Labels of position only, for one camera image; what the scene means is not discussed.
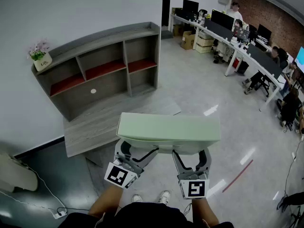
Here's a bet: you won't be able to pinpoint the black waste bin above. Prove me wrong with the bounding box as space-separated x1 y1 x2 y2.
237 60 250 76

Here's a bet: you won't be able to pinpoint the person's black clothing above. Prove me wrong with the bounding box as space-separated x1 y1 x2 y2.
57 202 235 228

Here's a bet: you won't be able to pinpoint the grey wood-grain table top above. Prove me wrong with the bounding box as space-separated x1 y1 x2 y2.
63 95 182 168

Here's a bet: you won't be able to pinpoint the person's left forearm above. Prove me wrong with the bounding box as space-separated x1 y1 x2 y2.
88 186 124 219

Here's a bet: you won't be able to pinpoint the grey wooden shelf unit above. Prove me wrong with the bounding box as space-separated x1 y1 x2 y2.
31 21 162 123

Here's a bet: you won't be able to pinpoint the person's right white shoe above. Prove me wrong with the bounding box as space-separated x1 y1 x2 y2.
157 190 171 205

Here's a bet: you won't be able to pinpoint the cream pot with pink flowers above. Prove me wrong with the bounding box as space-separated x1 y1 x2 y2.
27 39 53 72

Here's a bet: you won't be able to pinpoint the white cylindrical appliance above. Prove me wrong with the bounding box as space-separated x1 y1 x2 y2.
0 152 39 193

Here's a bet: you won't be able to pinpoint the brown cardboard box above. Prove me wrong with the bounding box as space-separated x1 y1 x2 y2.
180 30 196 50

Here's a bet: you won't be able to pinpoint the dark desk divider panel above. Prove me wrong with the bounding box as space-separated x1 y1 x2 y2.
247 43 284 79
204 18 234 40

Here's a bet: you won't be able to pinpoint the black computer monitor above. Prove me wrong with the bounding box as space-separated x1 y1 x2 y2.
210 9 236 31
257 24 273 41
182 0 200 21

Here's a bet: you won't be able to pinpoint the laptop with sticker lid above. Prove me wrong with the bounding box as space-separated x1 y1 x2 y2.
233 26 251 42

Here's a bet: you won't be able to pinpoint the red floor tape strip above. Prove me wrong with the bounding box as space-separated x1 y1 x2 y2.
221 159 254 193

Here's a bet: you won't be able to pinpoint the person's right forearm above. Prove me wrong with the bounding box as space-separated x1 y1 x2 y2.
191 198 220 227

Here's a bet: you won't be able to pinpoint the cardboard boxes on floor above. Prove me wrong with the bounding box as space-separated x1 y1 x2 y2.
195 35 216 55

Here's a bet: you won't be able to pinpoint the pale green box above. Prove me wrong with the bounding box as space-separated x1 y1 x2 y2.
116 112 222 155

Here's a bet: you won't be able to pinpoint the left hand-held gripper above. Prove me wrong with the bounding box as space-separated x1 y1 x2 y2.
104 139 160 190

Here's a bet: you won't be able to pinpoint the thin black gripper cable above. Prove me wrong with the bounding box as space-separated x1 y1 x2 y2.
182 202 192 217

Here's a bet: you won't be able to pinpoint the long white office desk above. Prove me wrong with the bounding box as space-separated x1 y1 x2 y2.
170 13 286 112

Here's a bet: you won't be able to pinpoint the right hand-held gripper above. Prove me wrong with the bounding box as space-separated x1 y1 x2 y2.
171 148 212 200

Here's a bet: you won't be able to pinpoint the thin white power cable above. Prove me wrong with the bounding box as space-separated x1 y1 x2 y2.
22 162 67 214

